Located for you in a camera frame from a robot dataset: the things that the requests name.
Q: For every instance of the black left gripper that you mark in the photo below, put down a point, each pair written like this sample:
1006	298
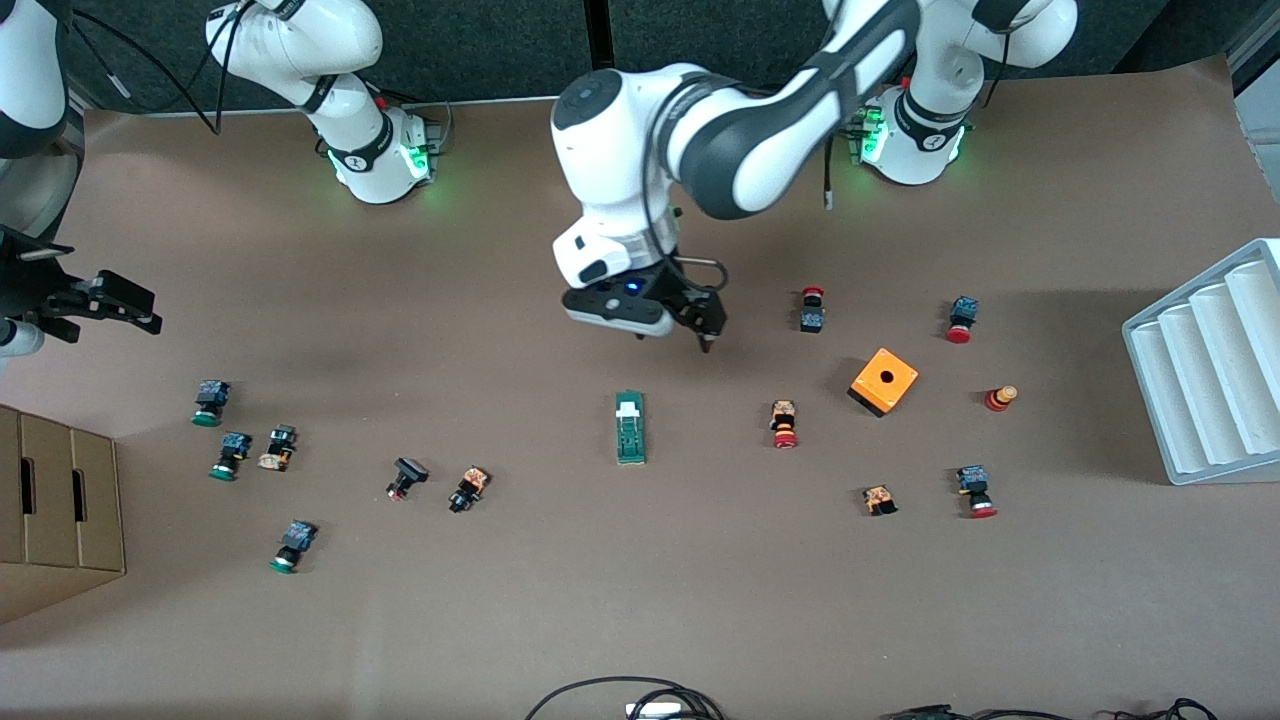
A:
679	296

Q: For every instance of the red button orange block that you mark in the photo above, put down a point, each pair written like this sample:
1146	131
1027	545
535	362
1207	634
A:
784	424

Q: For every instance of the red mushroom button blue block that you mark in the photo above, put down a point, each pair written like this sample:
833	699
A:
975	492
962	320

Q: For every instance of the red button black block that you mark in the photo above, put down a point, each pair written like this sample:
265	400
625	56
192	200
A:
813	312

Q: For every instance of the black knob switch orange block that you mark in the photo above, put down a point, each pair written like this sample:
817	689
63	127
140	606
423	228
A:
468	489

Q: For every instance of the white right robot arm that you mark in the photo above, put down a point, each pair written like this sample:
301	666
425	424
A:
340	40

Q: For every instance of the green mushroom push button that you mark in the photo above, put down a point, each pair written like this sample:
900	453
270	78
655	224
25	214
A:
210	398
293	543
232	452

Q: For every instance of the grey aluminium frame bar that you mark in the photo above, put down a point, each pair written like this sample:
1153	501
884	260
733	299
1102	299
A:
85	100

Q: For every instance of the orange button enclosure box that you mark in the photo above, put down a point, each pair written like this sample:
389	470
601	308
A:
884	381

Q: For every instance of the white ribbed plastic tray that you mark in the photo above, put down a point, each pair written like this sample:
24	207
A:
1210	380

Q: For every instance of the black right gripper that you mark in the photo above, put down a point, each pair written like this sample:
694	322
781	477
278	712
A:
28	286

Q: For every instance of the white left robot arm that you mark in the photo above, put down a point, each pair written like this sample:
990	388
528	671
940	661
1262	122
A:
620	140

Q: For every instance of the grey metal stand base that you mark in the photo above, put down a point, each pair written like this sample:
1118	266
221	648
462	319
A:
55	190

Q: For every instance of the black square button red stem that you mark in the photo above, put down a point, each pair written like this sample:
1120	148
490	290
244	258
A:
407	476

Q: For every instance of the grey metal frame post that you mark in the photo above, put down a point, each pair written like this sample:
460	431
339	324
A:
1260	70

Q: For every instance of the red yellow emergency button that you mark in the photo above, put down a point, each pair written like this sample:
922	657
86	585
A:
1000	398

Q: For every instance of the brown cardboard box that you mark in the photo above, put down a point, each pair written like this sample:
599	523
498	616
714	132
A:
60	510

